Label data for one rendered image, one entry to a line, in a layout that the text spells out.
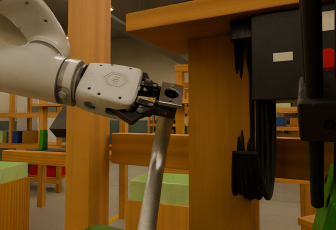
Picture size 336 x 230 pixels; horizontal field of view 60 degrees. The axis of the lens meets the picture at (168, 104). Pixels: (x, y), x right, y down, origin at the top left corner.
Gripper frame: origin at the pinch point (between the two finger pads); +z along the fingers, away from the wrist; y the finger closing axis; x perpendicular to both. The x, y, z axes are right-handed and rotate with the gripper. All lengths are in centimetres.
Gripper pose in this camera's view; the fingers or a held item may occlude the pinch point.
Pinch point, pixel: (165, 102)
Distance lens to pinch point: 52.5
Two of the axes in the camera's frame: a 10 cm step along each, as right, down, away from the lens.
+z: 9.8, 2.1, 0.3
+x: -1.7, 7.2, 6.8
